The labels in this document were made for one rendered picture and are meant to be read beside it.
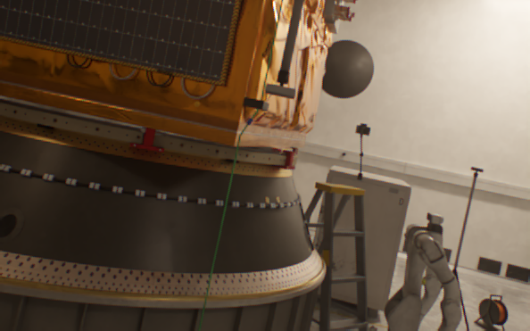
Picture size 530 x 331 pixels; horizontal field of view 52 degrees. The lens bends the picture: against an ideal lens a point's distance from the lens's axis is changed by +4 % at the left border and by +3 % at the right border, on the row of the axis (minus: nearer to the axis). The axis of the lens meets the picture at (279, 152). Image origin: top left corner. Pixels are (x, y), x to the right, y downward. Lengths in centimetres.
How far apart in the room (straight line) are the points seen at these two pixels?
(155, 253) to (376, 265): 432
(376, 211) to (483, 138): 455
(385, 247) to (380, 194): 58
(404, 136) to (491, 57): 200
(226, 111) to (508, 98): 880
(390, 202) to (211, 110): 437
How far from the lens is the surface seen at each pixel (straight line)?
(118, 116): 194
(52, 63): 206
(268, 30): 185
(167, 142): 211
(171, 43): 184
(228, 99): 179
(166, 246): 205
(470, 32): 1035
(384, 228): 604
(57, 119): 216
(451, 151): 1010
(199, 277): 207
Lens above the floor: 183
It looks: 2 degrees down
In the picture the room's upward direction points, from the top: 12 degrees clockwise
